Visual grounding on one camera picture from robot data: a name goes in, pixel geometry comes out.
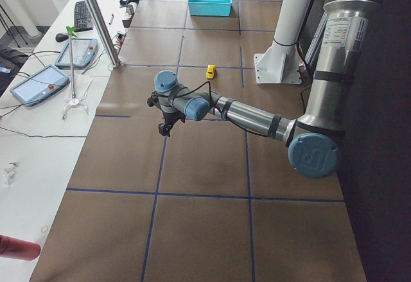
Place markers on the black computer mouse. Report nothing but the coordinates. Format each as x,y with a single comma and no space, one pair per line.
60,37

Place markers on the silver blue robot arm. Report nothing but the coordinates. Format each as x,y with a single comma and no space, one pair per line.
312,139

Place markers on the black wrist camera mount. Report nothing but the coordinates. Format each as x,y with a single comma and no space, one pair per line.
153,100

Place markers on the aluminium frame post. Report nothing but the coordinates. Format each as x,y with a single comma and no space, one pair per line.
100,26

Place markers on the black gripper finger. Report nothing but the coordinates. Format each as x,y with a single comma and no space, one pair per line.
166,131
162,129

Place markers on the white pedestal column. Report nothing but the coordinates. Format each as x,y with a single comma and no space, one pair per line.
280,62

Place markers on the black keyboard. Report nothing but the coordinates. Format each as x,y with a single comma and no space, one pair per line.
82,17

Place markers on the turquoise plastic bin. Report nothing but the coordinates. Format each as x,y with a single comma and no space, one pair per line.
212,8

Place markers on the near teach pendant tablet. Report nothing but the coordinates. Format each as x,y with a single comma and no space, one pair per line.
40,86

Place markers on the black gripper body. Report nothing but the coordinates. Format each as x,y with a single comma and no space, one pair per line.
169,117

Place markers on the far teach pendant tablet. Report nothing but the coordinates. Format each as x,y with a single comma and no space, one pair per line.
83,52

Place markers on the teach pendant tablet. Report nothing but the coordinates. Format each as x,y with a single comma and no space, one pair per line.
40,86
83,52

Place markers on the yellow beetle toy car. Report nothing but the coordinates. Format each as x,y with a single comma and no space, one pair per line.
210,73

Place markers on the red bottle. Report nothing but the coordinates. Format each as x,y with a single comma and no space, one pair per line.
19,249

